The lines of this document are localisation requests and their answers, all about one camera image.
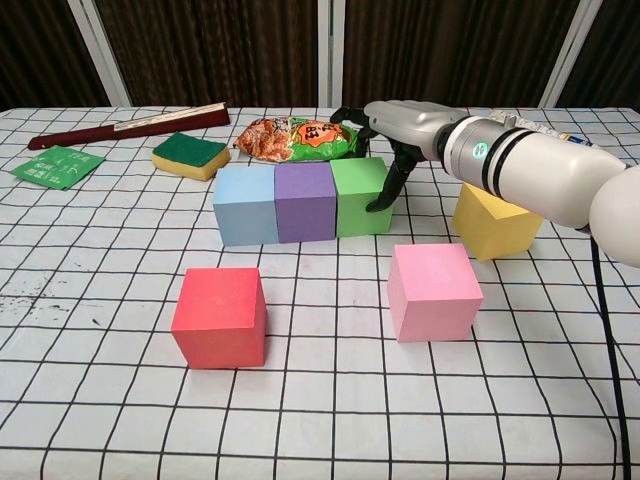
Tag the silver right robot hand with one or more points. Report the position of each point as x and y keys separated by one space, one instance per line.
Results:
x=415 y=125

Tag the green foam cube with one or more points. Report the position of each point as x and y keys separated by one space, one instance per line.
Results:
x=357 y=200

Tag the purple foam cube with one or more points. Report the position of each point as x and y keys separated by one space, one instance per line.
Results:
x=304 y=205

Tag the light blue foam cube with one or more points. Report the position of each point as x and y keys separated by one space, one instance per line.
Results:
x=245 y=210

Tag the red foam cube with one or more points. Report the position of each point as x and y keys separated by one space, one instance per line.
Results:
x=215 y=320

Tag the dark brown curtain panel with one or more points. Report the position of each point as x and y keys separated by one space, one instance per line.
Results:
x=615 y=50
x=450 y=50
x=40 y=50
x=210 y=50

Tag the yellow foam cube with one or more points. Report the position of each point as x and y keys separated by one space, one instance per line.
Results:
x=490 y=235

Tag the orange green snack bag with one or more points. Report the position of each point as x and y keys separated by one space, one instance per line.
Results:
x=280 y=140

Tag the white plastic noodle package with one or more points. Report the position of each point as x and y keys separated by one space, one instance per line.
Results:
x=575 y=139

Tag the pink foam cube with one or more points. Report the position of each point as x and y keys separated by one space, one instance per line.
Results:
x=430 y=295

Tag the green and yellow sponge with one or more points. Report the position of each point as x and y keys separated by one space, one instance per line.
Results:
x=187 y=147

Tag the dark red folded fan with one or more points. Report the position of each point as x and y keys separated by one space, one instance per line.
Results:
x=150 y=127

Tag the green sachet packet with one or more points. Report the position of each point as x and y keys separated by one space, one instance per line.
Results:
x=55 y=167

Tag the white partition post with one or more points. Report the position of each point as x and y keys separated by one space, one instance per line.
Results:
x=574 y=50
x=331 y=50
x=100 y=55

